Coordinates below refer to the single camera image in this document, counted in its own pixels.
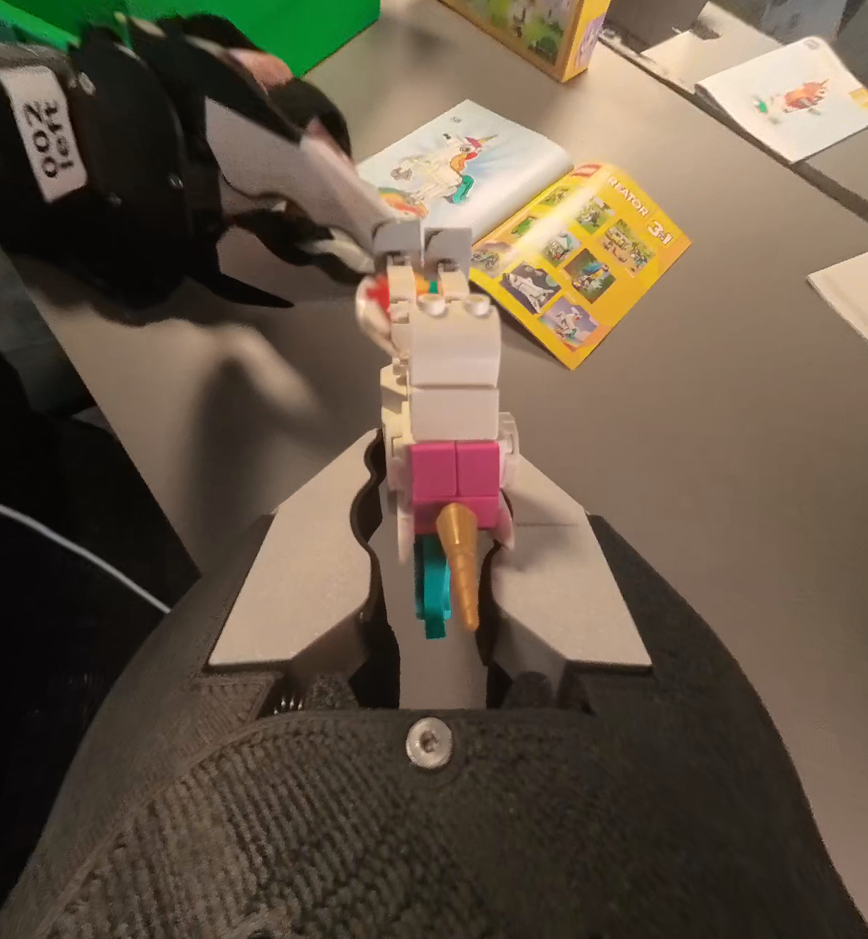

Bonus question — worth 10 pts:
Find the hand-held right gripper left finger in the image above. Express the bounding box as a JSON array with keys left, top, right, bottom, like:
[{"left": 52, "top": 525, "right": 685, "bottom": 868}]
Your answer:
[{"left": 208, "top": 429, "right": 405, "bottom": 672}]

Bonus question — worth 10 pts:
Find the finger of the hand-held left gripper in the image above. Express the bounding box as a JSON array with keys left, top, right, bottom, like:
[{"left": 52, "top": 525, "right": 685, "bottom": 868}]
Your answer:
[
  {"left": 205, "top": 101, "right": 414, "bottom": 250},
  {"left": 220, "top": 207, "right": 378, "bottom": 308}
]

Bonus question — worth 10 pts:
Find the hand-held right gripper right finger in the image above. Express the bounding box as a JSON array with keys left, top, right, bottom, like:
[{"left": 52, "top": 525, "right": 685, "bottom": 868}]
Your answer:
[{"left": 481, "top": 455, "right": 655, "bottom": 670}]

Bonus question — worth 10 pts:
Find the white lego unicorn model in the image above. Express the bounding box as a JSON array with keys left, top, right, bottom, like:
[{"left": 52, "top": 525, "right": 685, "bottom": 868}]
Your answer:
[{"left": 375, "top": 220, "right": 520, "bottom": 641}]

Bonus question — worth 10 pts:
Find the yellow lego instruction booklet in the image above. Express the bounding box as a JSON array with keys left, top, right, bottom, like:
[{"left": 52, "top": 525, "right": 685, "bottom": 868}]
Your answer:
[{"left": 356, "top": 99, "right": 692, "bottom": 371}]

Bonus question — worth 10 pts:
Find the yellow lego box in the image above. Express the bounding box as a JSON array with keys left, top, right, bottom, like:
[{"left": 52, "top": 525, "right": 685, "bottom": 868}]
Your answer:
[{"left": 441, "top": 0, "right": 612, "bottom": 84}]

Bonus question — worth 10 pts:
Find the person's left hand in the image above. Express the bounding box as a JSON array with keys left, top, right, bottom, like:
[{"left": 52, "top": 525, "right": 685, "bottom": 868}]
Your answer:
[{"left": 223, "top": 50, "right": 353, "bottom": 160}]

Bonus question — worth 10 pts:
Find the green plastic bin stack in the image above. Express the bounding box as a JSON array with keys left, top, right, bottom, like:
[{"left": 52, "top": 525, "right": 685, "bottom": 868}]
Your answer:
[{"left": 0, "top": 0, "right": 382, "bottom": 79}]

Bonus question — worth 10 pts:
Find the white booklet with green print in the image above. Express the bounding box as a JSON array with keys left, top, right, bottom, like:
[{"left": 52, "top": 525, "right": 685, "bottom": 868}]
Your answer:
[{"left": 808, "top": 238, "right": 868, "bottom": 372}]

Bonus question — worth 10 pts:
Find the white booklet with orange print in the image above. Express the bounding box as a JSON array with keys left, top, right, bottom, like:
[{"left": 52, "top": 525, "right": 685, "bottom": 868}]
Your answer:
[{"left": 694, "top": 37, "right": 868, "bottom": 164}]

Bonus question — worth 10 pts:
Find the white cable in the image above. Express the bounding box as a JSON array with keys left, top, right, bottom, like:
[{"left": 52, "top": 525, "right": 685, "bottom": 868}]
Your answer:
[{"left": 0, "top": 490, "right": 172, "bottom": 613}]

